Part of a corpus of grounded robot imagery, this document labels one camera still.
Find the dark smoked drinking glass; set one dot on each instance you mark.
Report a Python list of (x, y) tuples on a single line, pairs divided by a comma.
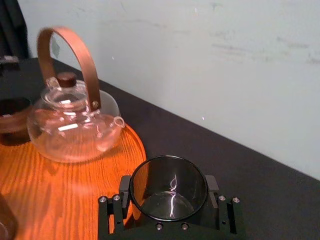
[(172, 190)]

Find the black table cloth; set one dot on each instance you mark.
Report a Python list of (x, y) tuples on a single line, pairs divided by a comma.
[(250, 190)]

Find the round orange wooden tray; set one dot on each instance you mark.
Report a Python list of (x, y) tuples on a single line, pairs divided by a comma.
[(62, 200)]

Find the frosted white glass cup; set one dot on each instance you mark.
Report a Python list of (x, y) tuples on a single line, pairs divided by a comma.
[(110, 105)]

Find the dark brown glass cup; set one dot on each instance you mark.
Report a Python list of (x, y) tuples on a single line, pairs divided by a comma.
[(12, 120)]

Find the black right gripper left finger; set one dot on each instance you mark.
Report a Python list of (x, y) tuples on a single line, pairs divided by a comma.
[(112, 212)]

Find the glass lid with wooden knob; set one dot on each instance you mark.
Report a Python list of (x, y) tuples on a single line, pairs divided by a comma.
[(66, 80)]

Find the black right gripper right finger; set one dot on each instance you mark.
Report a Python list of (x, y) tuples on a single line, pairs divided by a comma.
[(228, 215)]

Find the clear brownish glass cup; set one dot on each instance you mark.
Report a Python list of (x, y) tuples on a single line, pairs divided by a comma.
[(6, 225)]

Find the small black box object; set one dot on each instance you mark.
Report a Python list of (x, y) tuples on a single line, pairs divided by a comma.
[(8, 63)]

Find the dark hanging fabric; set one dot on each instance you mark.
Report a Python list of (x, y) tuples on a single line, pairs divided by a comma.
[(11, 27)]

